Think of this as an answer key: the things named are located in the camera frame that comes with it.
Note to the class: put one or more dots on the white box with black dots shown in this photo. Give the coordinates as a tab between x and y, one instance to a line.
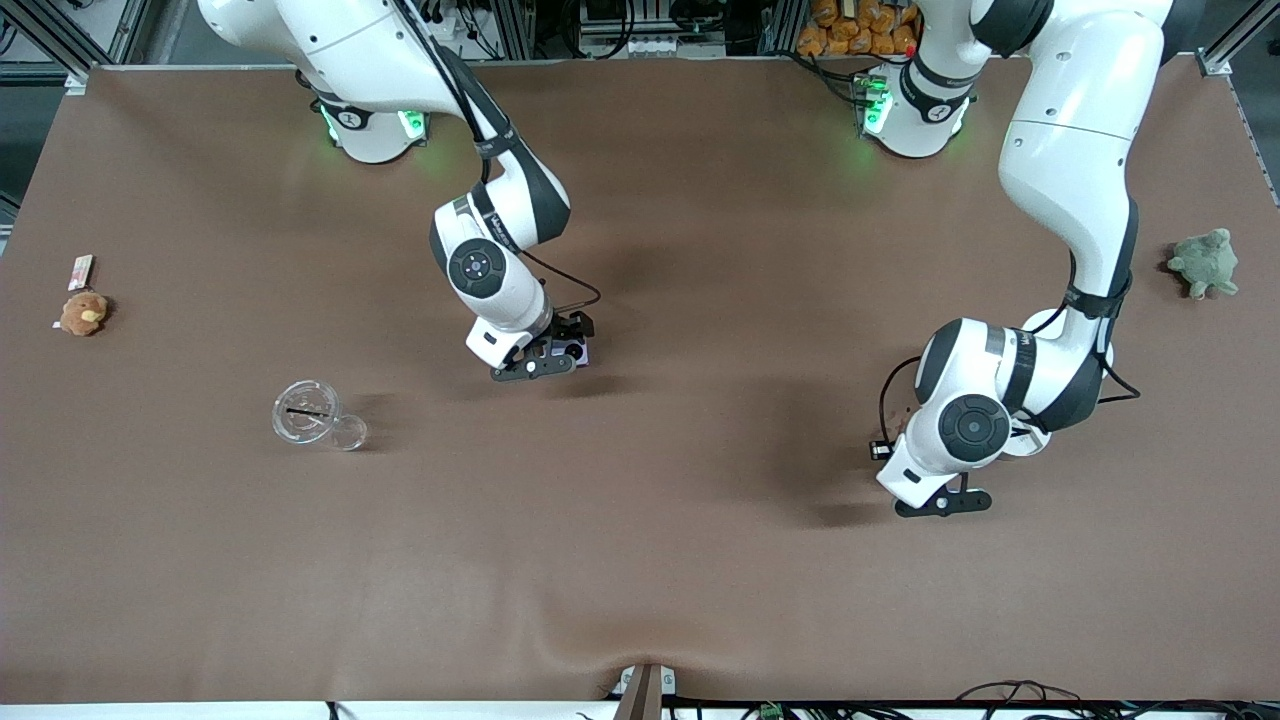
581	354

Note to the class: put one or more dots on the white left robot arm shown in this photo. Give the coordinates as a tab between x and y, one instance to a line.
1070	150

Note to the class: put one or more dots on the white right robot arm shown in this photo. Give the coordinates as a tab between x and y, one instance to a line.
330	40

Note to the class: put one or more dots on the white round desk lamp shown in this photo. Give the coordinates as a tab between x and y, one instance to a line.
1030	447

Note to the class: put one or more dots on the clear glass lid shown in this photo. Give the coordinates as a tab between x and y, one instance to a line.
350	433

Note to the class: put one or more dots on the clear plastic cup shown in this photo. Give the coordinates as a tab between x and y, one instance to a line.
303	412

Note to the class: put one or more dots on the brown table cover sheet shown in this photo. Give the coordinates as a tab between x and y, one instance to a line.
640	560

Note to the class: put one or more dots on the white power strip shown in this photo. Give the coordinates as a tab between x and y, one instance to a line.
448	27

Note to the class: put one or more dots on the green turtle plush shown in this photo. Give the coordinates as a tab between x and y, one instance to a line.
1205	262

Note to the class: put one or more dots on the orange plush toy pile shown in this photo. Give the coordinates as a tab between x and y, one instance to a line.
850	28

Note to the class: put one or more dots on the brown plush toy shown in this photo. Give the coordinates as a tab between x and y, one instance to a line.
82	314

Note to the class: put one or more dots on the small printed card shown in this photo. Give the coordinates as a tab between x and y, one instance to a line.
80	272

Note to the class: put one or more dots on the aluminium frame post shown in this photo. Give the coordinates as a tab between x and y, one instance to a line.
1225	55
60	50

